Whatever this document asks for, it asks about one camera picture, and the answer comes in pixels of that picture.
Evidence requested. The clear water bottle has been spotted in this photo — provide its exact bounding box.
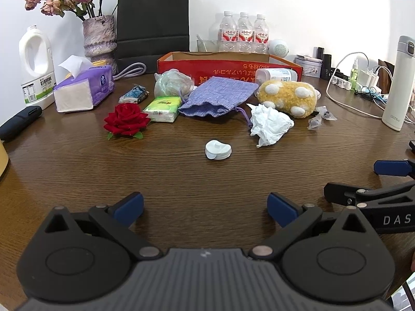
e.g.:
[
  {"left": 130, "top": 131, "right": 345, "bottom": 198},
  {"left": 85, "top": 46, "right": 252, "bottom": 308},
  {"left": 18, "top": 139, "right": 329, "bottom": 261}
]
[
  {"left": 238, "top": 12, "right": 254, "bottom": 53},
  {"left": 254, "top": 14, "right": 269, "bottom": 54},
  {"left": 220, "top": 11, "right": 239, "bottom": 52}
]

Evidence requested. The white plastic bag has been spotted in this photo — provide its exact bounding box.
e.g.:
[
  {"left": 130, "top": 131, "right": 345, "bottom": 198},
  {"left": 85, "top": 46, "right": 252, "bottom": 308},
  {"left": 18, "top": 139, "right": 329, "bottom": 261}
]
[{"left": 154, "top": 69, "right": 196, "bottom": 99}]

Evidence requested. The red artificial rose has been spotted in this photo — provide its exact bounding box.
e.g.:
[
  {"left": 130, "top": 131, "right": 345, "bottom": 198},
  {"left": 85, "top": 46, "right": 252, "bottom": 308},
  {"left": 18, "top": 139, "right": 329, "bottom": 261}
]
[{"left": 103, "top": 103, "right": 151, "bottom": 140}]

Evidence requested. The purple cable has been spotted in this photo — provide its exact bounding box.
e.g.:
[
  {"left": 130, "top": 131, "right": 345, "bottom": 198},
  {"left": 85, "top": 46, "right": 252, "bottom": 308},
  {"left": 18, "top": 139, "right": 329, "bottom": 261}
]
[{"left": 113, "top": 63, "right": 147, "bottom": 80}]

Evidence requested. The clear glass cup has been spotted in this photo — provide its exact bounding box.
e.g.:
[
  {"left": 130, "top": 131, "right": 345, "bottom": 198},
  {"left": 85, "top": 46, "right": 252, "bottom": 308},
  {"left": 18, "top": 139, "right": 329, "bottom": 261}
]
[{"left": 197, "top": 34, "right": 221, "bottom": 53}]

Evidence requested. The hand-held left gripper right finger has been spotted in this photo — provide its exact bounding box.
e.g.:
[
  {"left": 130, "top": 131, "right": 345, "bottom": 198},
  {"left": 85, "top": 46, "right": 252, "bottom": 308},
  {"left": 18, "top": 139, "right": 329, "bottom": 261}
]
[{"left": 248, "top": 192, "right": 378, "bottom": 261}]

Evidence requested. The green spray bottle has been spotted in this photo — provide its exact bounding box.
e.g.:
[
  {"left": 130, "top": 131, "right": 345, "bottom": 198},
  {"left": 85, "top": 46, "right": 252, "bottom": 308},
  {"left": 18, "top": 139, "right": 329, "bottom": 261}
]
[{"left": 349, "top": 59, "right": 359, "bottom": 85}]

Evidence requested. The small white round case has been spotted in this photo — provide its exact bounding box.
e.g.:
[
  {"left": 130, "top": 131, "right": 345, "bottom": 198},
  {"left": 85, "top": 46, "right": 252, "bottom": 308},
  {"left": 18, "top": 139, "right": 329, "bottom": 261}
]
[{"left": 205, "top": 139, "right": 232, "bottom": 160}]

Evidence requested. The white tissue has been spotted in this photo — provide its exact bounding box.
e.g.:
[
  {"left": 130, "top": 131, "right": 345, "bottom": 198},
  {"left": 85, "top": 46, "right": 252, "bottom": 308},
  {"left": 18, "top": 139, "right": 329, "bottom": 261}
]
[{"left": 246, "top": 103, "right": 295, "bottom": 148}]

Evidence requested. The black cylinder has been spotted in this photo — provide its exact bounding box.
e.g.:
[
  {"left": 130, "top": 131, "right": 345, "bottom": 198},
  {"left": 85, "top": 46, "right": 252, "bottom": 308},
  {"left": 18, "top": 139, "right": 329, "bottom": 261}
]
[{"left": 321, "top": 53, "right": 332, "bottom": 80}]

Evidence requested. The cream round container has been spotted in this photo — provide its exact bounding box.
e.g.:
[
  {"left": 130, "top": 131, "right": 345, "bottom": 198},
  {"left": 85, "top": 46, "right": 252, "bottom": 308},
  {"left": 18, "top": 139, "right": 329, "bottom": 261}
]
[{"left": 0, "top": 141, "right": 10, "bottom": 182}]

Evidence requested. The yellow white plush toy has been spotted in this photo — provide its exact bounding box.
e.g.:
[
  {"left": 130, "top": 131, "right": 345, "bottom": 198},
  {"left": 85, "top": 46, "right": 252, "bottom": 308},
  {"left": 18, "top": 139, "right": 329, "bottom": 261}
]
[{"left": 257, "top": 79, "right": 321, "bottom": 117}]

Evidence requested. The grey tin box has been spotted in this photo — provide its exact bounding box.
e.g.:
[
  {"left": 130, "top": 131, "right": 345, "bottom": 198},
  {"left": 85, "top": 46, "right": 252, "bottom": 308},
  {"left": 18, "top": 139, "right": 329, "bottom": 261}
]
[{"left": 294, "top": 55, "right": 323, "bottom": 77}]

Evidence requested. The black cable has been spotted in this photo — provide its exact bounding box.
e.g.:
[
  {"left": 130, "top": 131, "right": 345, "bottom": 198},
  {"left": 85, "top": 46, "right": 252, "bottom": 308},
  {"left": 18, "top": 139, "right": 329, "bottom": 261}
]
[{"left": 355, "top": 87, "right": 390, "bottom": 103}]

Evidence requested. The green tissue packet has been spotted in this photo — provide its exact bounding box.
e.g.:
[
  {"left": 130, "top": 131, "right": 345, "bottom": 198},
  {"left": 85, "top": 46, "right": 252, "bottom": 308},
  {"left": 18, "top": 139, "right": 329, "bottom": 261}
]
[{"left": 143, "top": 96, "right": 183, "bottom": 123}]

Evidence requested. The purple woven pouch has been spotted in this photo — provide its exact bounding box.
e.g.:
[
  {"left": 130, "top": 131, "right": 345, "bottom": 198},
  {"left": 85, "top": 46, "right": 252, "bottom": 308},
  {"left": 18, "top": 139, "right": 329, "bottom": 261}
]
[{"left": 178, "top": 76, "right": 260, "bottom": 127}]

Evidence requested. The white power strip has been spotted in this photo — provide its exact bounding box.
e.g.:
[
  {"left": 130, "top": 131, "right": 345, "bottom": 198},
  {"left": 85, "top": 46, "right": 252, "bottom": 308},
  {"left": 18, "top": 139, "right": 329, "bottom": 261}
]
[{"left": 331, "top": 69, "right": 357, "bottom": 90}]

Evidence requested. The white thermos flask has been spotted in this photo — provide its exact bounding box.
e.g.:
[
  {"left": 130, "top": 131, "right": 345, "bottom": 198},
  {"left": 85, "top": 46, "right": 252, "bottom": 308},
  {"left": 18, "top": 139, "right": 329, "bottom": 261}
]
[{"left": 382, "top": 35, "right": 415, "bottom": 132}]

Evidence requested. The purple white textured vase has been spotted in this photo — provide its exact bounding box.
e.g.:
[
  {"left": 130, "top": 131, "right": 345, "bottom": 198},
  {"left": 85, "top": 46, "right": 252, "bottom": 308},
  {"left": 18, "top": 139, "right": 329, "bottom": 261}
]
[{"left": 82, "top": 15, "right": 118, "bottom": 67}]

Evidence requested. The white charger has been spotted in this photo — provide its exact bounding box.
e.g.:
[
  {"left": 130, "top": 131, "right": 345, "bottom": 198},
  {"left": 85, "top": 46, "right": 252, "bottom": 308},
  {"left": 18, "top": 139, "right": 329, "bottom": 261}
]
[{"left": 357, "top": 68, "right": 380, "bottom": 88}]

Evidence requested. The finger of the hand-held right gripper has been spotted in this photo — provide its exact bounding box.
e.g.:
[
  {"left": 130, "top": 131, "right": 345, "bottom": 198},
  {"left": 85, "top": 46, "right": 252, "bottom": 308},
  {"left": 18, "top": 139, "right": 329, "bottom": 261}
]
[
  {"left": 373, "top": 159, "right": 415, "bottom": 179},
  {"left": 323, "top": 181, "right": 415, "bottom": 208}
]

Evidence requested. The white labelled bottle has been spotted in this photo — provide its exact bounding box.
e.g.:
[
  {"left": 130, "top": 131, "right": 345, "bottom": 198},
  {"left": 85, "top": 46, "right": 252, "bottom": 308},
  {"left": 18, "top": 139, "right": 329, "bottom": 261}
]
[{"left": 255, "top": 68, "right": 298, "bottom": 86}]

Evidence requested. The small blue white packet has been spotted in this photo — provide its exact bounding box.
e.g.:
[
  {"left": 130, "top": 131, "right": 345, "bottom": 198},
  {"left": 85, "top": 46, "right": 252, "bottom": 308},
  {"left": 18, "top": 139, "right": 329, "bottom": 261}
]
[{"left": 118, "top": 84, "right": 150, "bottom": 104}]

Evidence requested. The black paper bag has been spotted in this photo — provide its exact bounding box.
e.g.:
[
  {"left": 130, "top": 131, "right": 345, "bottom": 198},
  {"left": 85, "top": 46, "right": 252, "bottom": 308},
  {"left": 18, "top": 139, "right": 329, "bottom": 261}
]
[{"left": 116, "top": 0, "right": 190, "bottom": 73}]

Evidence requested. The clear plastic wrapper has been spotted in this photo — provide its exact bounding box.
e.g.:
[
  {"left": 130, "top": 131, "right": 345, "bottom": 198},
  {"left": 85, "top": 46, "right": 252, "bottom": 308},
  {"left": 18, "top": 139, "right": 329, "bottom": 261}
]
[{"left": 307, "top": 105, "right": 338, "bottom": 132}]

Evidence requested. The purple tissue box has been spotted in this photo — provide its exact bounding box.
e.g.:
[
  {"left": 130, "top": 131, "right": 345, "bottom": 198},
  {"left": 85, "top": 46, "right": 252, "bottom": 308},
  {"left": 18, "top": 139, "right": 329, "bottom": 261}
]
[{"left": 53, "top": 55, "right": 115, "bottom": 113}]

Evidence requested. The red cardboard box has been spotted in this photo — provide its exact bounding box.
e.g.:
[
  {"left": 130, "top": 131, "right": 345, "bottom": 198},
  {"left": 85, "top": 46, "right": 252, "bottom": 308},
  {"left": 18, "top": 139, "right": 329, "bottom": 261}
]
[{"left": 157, "top": 51, "right": 303, "bottom": 86}]

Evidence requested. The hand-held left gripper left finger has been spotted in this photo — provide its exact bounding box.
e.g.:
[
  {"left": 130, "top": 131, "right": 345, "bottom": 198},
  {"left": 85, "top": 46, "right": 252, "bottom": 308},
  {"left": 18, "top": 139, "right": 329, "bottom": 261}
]
[{"left": 44, "top": 192, "right": 163, "bottom": 261}]

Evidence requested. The dark blue case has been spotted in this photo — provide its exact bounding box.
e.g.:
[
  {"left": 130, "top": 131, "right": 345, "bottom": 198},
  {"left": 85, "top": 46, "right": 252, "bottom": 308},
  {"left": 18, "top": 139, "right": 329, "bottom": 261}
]
[{"left": 0, "top": 105, "right": 43, "bottom": 141}]

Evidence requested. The white detergent jug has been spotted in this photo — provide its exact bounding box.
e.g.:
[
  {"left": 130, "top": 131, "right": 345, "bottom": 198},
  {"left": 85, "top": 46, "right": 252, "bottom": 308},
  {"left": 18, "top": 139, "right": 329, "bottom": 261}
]
[{"left": 18, "top": 25, "right": 57, "bottom": 109}]

